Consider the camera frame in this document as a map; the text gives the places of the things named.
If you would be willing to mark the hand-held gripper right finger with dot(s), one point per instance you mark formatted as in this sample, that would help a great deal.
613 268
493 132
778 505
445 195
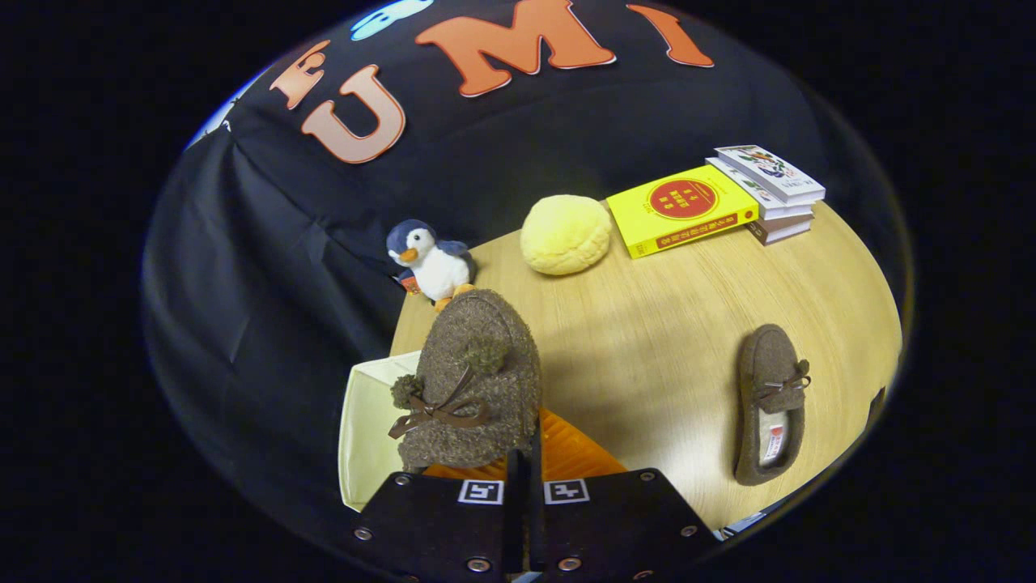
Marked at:
615 522

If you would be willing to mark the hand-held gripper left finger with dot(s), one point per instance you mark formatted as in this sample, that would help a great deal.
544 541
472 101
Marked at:
437 522

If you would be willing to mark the beige fabric storage box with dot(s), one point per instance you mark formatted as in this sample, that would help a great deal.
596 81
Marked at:
368 429

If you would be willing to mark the brown fuzzy shoe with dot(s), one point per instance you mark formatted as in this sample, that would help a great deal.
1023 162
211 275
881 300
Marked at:
765 356
477 356

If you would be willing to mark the penguin plush toy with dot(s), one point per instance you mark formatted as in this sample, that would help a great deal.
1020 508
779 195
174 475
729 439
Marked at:
437 267

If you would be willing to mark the yellow bun-shaped plush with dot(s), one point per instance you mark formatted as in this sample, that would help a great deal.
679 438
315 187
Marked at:
565 235

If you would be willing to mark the yellow book with red circle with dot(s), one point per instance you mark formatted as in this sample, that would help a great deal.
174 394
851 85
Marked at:
680 212

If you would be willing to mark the brown-edged book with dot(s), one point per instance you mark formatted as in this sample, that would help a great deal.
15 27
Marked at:
781 231

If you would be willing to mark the plain white book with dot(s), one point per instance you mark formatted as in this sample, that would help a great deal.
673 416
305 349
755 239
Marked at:
785 212

